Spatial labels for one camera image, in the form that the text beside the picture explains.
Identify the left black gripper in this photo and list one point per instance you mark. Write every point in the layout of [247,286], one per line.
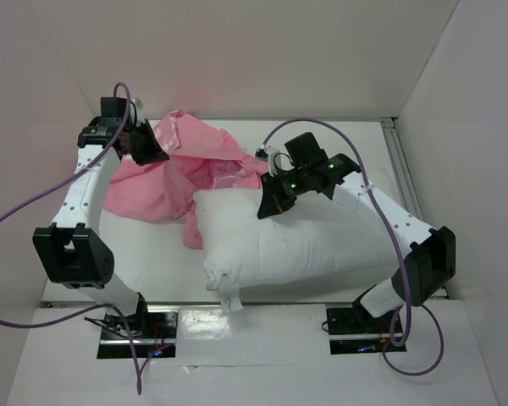
[154,153]

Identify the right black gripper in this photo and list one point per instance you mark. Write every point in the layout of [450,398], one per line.
[277,193]

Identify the white pillow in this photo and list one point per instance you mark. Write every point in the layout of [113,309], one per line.
[315,240]

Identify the pink satin pillowcase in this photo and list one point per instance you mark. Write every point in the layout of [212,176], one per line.
[200,157]

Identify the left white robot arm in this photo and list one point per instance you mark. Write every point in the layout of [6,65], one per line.
[70,248]

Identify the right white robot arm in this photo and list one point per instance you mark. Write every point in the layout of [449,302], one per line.
[426,256]

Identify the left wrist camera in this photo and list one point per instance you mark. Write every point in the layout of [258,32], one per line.
[113,108]

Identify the aluminium frame rail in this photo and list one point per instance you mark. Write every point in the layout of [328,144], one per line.
[400,167]

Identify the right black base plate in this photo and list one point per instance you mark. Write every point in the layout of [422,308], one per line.
[352,333]

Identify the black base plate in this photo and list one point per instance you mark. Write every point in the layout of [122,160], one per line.
[157,339]
[352,333]

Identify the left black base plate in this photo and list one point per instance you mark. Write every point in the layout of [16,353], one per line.
[157,339]

